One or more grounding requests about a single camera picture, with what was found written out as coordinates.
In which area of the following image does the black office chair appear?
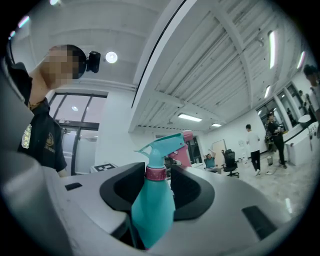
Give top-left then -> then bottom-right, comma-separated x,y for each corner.
221,149 -> 240,179

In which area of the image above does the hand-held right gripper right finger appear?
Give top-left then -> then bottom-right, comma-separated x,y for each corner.
147,164 -> 293,256

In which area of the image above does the black-framed glass door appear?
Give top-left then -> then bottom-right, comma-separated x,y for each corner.
48,92 -> 108,176

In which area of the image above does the white counter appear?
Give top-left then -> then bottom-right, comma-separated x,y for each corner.
284,121 -> 320,167

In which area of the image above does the round ceiling light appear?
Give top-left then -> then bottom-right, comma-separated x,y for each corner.
104,51 -> 119,64

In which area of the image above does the teal spray bottle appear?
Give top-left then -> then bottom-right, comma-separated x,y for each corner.
130,177 -> 177,250

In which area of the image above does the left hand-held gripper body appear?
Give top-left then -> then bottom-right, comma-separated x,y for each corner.
90,163 -> 119,174

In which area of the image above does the black head-mounted camera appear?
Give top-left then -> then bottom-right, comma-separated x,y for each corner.
84,50 -> 102,74

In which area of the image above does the person's black shirt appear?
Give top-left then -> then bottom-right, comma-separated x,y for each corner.
4,62 -> 68,176

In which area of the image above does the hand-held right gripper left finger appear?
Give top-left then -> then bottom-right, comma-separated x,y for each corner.
41,161 -> 147,256

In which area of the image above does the person's head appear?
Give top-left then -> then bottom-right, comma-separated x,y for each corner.
39,44 -> 87,89

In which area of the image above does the black-framed window row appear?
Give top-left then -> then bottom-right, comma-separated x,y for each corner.
256,82 -> 309,131

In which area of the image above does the gold necklace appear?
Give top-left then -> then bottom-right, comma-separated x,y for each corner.
28,98 -> 48,110

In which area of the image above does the teal and pink spray head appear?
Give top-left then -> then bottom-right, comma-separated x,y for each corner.
133,131 -> 195,181

